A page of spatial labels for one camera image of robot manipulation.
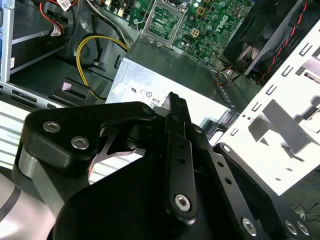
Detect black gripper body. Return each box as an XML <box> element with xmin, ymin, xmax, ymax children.
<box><xmin>52</xmin><ymin>149</ymin><xmax>242</xmax><ymax>240</ymax></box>

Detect wire locking lever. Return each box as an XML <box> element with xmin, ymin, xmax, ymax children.
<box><xmin>135</xmin><ymin>19</ymin><xmax>147</xmax><ymax>38</ymax></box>

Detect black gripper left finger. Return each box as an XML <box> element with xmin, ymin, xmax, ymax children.
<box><xmin>11</xmin><ymin>91</ymin><xmax>200</xmax><ymax>223</ymax></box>

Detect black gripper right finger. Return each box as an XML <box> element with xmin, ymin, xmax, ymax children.
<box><xmin>186</xmin><ymin>123</ymin><xmax>315</xmax><ymax>240</ymax></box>

